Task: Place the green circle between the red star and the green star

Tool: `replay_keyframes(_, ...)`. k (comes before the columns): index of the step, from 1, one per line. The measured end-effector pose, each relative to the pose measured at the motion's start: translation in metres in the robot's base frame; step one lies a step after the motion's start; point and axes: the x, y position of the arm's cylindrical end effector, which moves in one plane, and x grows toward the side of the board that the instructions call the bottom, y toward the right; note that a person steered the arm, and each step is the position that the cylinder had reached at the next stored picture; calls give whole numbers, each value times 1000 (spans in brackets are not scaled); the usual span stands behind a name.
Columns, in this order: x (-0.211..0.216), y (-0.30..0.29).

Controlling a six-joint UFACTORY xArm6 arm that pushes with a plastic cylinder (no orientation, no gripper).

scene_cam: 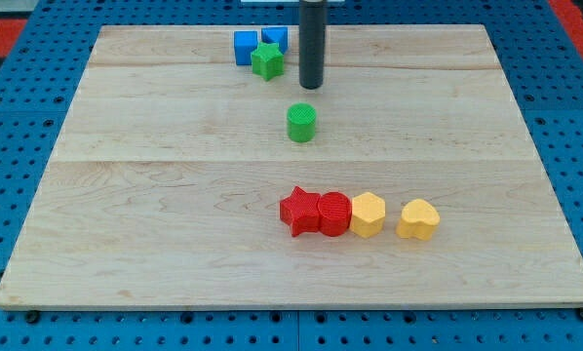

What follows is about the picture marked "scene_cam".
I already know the blue cube block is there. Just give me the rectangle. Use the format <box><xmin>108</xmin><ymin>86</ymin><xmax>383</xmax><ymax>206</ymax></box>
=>
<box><xmin>233</xmin><ymin>30</ymin><xmax>258</xmax><ymax>65</ymax></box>

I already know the blue triangle block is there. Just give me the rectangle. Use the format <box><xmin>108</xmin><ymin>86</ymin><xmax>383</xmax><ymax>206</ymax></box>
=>
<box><xmin>261</xmin><ymin>26</ymin><xmax>289</xmax><ymax>54</ymax></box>

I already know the red star block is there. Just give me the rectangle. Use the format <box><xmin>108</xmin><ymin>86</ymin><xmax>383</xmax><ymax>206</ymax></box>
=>
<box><xmin>279</xmin><ymin>186</ymin><xmax>321</xmax><ymax>237</ymax></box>

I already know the green cylinder block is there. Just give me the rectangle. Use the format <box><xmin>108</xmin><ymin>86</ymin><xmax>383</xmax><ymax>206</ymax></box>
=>
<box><xmin>287</xmin><ymin>102</ymin><xmax>317</xmax><ymax>142</ymax></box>

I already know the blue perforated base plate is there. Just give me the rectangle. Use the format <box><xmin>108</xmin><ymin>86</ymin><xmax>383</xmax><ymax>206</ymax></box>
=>
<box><xmin>0</xmin><ymin>0</ymin><xmax>583</xmax><ymax>350</ymax></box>

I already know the green star block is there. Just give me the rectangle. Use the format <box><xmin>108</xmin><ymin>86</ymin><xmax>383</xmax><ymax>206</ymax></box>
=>
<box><xmin>251</xmin><ymin>42</ymin><xmax>285</xmax><ymax>81</ymax></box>

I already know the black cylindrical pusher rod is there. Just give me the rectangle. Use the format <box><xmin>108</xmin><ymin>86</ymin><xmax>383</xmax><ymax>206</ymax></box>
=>
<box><xmin>298</xmin><ymin>0</ymin><xmax>327</xmax><ymax>90</ymax></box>

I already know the yellow hexagon block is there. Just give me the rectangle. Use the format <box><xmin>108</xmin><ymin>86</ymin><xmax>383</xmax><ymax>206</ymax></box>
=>
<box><xmin>349</xmin><ymin>192</ymin><xmax>386</xmax><ymax>238</ymax></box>

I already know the yellow heart block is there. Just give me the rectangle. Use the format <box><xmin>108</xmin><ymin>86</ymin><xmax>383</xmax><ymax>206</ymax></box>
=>
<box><xmin>395</xmin><ymin>199</ymin><xmax>441</xmax><ymax>241</ymax></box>

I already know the red cylinder block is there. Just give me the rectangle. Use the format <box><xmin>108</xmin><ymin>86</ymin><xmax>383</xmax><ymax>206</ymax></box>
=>
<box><xmin>318</xmin><ymin>192</ymin><xmax>352</xmax><ymax>237</ymax></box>

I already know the wooden board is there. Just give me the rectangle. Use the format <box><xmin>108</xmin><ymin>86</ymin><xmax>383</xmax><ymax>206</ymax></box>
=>
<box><xmin>0</xmin><ymin>24</ymin><xmax>583</xmax><ymax>311</ymax></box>

